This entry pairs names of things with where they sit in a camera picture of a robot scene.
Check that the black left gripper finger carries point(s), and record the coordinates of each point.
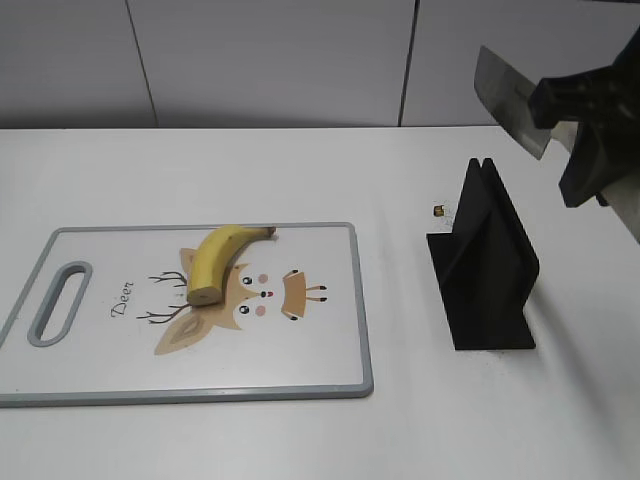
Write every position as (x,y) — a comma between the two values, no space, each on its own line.
(590,97)

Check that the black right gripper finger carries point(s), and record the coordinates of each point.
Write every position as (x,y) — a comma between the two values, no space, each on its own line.
(601,155)

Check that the white handled kitchen knife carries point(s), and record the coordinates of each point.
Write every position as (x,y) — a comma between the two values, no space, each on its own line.
(504,93)

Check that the yellow cut banana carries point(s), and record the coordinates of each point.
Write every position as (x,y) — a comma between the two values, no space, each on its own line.
(206,281)

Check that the black knife stand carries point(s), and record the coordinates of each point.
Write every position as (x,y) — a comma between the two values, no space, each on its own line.
(486,266)

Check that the white deer cutting board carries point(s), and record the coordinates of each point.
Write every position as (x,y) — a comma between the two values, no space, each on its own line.
(100,317)

